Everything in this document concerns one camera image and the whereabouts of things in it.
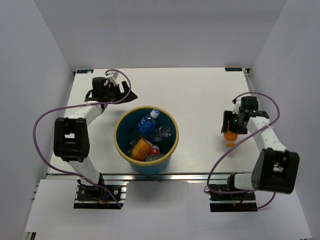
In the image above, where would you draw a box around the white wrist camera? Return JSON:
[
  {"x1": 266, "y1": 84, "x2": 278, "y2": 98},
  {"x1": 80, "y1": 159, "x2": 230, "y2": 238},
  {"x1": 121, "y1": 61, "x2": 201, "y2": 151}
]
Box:
[
  {"x1": 232, "y1": 98, "x2": 241, "y2": 115},
  {"x1": 103, "y1": 70, "x2": 119, "y2": 86}
]

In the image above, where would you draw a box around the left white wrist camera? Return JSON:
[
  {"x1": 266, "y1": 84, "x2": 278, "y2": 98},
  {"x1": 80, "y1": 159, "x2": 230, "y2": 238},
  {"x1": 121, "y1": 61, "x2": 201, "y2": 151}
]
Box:
[{"x1": 103, "y1": 70, "x2": 119, "y2": 86}]

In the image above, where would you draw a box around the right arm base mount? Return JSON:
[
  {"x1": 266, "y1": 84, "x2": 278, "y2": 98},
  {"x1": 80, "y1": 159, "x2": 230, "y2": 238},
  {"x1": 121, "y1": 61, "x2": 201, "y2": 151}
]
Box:
[{"x1": 203, "y1": 186, "x2": 258, "y2": 213}]

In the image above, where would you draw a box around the red label water bottle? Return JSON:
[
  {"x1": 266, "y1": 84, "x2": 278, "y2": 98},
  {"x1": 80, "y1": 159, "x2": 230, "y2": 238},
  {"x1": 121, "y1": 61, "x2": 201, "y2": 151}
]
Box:
[{"x1": 145, "y1": 145, "x2": 161, "y2": 162}]

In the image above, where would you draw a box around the left blue table sticker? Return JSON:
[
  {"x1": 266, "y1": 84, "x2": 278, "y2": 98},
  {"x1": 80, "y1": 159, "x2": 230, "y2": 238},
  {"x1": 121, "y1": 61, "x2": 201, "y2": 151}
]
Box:
[{"x1": 76, "y1": 69, "x2": 94, "y2": 74}]

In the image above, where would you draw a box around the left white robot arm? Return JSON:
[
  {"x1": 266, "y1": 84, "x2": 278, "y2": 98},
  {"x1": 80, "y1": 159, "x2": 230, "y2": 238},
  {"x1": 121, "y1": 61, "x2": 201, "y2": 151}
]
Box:
[{"x1": 53, "y1": 71, "x2": 138, "y2": 200}]

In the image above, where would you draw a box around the teal bin with yellow rim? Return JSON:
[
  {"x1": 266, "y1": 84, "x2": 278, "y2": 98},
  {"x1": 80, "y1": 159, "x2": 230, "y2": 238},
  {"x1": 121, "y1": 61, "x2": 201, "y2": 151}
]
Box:
[{"x1": 113, "y1": 106, "x2": 179, "y2": 176}]

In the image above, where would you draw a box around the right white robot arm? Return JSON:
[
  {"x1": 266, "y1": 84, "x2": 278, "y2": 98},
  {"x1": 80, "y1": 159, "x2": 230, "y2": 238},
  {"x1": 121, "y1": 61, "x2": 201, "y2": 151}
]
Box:
[{"x1": 221, "y1": 96, "x2": 300, "y2": 200}]

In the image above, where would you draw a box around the blue table sticker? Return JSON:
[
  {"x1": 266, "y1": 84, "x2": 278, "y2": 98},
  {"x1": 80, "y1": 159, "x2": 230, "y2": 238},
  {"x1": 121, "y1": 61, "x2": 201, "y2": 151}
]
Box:
[
  {"x1": 76, "y1": 69, "x2": 94, "y2": 74},
  {"x1": 224, "y1": 67, "x2": 243, "y2": 72}
]

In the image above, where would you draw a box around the small pepsi label bottle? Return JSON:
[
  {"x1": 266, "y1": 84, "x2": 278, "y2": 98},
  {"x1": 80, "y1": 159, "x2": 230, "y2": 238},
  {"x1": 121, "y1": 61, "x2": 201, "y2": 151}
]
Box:
[{"x1": 126, "y1": 138, "x2": 140, "y2": 157}]

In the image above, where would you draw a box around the right blue table sticker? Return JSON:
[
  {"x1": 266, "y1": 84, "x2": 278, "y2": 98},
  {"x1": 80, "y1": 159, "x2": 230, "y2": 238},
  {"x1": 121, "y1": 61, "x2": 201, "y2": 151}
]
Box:
[{"x1": 224, "y1": 67, "x2": 243, "y2": 72}]

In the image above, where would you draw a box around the orange plastic bottle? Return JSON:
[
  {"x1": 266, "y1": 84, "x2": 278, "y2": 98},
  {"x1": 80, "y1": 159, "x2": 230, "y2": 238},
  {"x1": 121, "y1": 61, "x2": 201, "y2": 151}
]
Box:
[
  {"x1": 223, "y1": 131, "x2": 238, "y2": 148},
  {"x1": 131, "y1": 138, "x2": 153, "y2": 161}
]

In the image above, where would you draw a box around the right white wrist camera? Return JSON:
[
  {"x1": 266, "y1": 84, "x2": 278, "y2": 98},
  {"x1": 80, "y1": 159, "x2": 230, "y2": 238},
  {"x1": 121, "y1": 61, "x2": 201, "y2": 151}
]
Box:
[{"x1": 232, "y1": 98, "x2": 241, "y2": 115}]

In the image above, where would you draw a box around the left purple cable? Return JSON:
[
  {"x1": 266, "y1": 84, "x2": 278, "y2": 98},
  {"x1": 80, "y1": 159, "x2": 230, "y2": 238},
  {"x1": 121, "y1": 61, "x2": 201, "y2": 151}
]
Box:
[{"x1": 33, "y1": 69, "x2": 132, "y2": 209}]

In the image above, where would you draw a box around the aluminium table frame rail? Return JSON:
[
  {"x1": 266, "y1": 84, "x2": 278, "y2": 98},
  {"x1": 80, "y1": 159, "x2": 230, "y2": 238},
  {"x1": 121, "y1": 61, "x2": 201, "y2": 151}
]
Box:
[{"x1": 47, "y1": 171, "x2": 236, "y2": 182}]

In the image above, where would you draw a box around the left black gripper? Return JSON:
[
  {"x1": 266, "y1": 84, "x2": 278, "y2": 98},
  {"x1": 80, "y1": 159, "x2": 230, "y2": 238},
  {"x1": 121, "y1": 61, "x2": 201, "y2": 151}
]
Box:
[{"x1": 103, "y1": 81, "x2": 137, "y2": 105}]

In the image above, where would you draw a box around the blue label bottle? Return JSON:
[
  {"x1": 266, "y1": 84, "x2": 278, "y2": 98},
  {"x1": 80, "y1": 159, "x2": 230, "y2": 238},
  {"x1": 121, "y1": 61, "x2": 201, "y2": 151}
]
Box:
[
  {"x1": 137, "y1": 109, "x2": 160, "y2": 135},
  {"x1": 150, "y1": 125, "x2": 172, "y2": 143}
]

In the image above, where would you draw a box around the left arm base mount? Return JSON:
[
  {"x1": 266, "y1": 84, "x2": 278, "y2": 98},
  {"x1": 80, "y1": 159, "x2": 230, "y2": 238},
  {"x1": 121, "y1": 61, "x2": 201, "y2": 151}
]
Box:
[{"x1": 73, "y1": 180, "x2": 128, "y2": 210}]

